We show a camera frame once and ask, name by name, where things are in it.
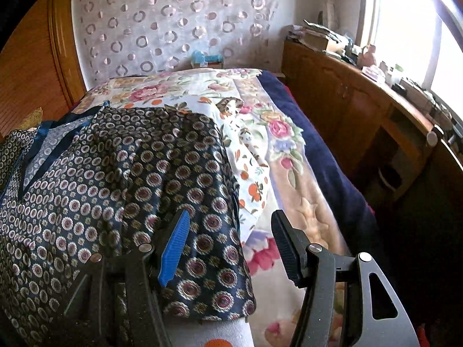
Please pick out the wooden cabinet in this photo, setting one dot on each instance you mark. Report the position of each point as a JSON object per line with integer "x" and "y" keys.
{"x": 343, "y": 94}

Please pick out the dark circle-patterned pajama top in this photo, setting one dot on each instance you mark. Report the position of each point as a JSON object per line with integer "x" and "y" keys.
{"x": 108, "y": 188}

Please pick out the wooden headboard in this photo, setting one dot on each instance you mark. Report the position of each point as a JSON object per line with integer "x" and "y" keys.
{"x": 32, "y": 61}

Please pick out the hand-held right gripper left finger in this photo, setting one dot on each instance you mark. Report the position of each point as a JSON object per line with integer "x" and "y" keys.
{"x": 175, "y": 249}

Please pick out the circle-patterned wall curtain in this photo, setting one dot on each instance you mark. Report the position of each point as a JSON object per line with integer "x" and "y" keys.
{"x": 162, "y": 25}

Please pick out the navy blue blanket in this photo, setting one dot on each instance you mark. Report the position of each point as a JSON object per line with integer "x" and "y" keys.
{"x": 325, "y": 144}

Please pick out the blue tissue box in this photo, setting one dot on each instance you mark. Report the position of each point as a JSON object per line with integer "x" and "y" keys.
{"x": 208, "y": 59}

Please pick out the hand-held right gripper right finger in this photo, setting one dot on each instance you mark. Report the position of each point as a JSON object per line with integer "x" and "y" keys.
{"x": 285, "y": 249}

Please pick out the stack of books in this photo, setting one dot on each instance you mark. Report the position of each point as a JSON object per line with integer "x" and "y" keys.
{"x": 318, "y": 36}

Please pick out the white plastic jar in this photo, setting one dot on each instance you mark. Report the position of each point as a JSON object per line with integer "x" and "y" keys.
{"x": 397, "y": 74}

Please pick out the floral blanket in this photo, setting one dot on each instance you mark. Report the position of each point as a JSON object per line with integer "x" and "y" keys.
{"x": 289, "y": 144}

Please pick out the window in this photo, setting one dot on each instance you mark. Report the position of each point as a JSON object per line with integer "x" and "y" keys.
{"x": 398, "y": 32}

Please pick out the olive folded blanket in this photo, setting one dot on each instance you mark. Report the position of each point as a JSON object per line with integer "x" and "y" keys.
{"x": 32, "y": 117}

